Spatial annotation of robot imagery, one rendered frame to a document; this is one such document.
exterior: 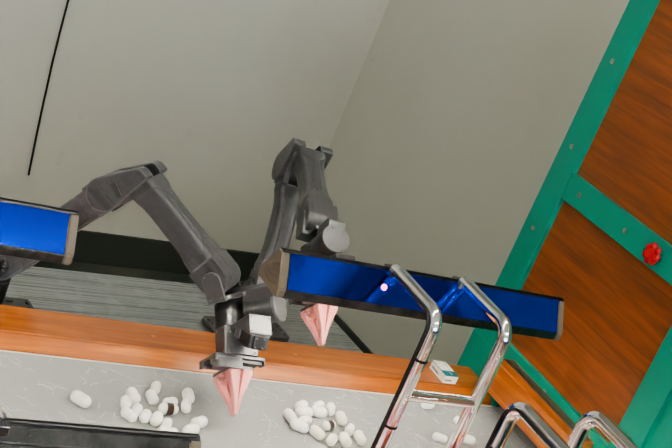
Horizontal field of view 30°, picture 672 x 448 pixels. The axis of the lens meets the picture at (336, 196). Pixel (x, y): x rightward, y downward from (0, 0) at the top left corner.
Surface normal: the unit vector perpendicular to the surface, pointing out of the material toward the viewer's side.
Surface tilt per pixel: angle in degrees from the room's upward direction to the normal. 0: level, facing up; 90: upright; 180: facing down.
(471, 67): 90
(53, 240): 58
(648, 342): 90
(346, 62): 90
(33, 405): 0
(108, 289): 0
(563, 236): 90
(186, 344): 0
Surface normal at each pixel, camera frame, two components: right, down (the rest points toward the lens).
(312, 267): 0.54, -0.10
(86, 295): 0.37, -0.88
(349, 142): -0.79, -0.14
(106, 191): -0.29, 0.19
